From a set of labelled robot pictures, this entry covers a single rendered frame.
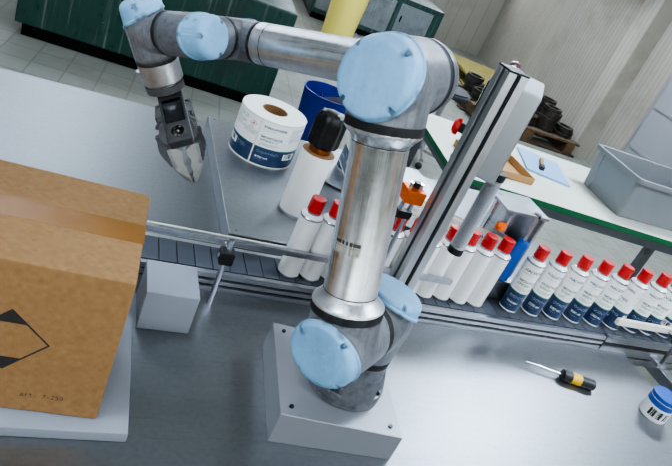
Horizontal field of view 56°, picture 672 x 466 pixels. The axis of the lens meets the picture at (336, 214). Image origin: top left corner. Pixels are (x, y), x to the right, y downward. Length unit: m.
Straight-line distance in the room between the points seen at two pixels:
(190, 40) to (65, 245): 0.38
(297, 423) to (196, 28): 0.67
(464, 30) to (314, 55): 9.98
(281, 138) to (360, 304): 0.98
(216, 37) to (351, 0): 6.65
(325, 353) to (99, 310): 0.33
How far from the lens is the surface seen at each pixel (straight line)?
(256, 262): 1.46
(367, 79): 0.85
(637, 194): 3.39
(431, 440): 1.34
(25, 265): 0.91
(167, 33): 1.12
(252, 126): 1.86
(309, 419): 1.13
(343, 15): 7.76
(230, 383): 1.23
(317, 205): 1.36
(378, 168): 0.89
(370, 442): 1.20
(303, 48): 1.10
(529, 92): 1.23
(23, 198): 1.02
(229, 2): 4.60
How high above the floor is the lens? 1.67
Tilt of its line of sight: 26 degrees down
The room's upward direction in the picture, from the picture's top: 24 degrees clockwise
